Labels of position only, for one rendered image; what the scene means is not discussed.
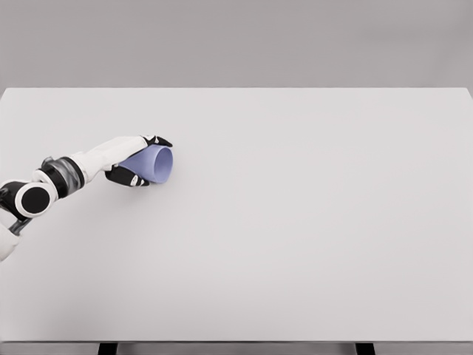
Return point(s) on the lavender plastic cup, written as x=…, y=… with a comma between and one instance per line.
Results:
x=153, y=165

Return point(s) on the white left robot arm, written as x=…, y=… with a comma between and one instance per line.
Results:
x=55, y=176

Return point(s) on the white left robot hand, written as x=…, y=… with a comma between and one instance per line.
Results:
x=117, y=149

